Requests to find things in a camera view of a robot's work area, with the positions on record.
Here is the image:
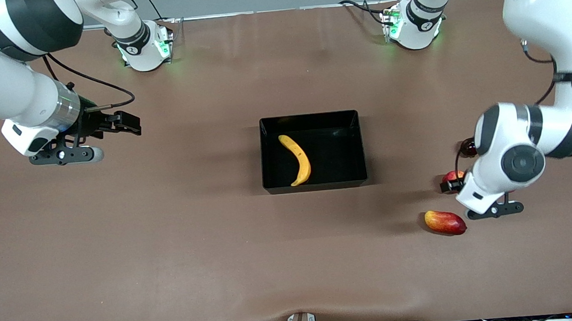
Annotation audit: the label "black rectangular plastic box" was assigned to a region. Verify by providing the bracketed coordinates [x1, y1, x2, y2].
[257, 109, 370, 196]

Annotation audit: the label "yellow banana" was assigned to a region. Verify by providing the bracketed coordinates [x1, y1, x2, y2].
[278, 133, 313, 187]

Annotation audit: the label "red yellow mango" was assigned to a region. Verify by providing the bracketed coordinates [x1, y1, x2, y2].
[423, 208, 468, 238]

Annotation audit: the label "dark purple mangosteen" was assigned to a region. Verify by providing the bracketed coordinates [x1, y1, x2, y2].
[460, 137, 478, 158]

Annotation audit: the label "brown table cover mat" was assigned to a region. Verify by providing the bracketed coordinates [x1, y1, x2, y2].
[0, 0, 572, 321]

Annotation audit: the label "black cable at right arm base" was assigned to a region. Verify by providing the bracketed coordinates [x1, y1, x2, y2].
[142, 0, 177, 27]

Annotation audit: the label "black cables at left arm base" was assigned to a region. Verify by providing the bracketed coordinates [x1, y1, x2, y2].
[339, 0, 395, 29]

